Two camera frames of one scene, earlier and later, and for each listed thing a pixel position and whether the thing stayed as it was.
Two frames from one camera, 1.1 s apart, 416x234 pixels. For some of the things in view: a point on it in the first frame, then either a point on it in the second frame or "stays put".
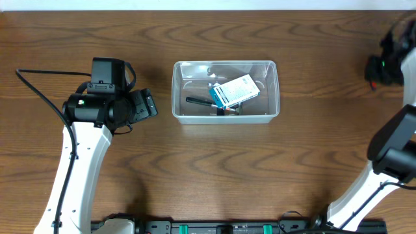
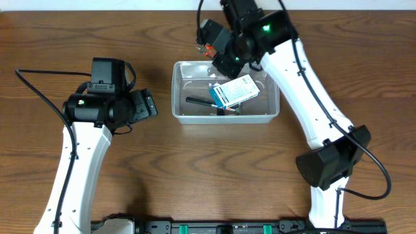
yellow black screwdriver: (220, 112) stays put
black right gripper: (371, 71) to (220, 62)
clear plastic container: (225, 91) stays put
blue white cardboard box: (235, 91) stays put
